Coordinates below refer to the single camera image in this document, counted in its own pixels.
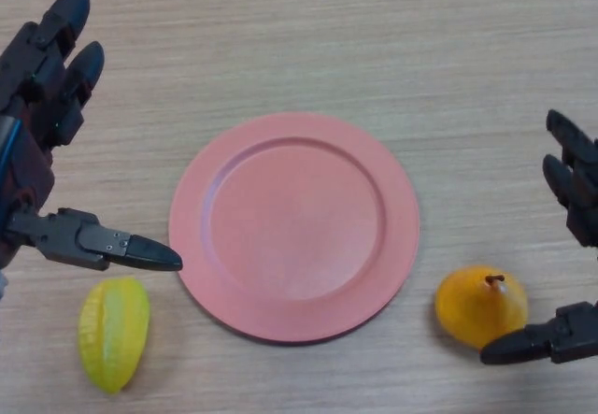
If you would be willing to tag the yellow pear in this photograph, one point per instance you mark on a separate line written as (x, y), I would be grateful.
(472, 306)

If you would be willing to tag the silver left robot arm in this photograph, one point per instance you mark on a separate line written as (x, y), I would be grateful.
(3, 285)

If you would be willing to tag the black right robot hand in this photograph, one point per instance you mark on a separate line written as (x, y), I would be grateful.
(579, 199)

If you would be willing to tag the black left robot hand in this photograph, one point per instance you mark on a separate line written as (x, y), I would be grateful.
(25, 171)

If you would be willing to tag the pink round plate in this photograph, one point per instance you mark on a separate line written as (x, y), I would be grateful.
(294, 229)

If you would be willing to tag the yellow green starfruit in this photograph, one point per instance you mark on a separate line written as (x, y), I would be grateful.
(114, 334)

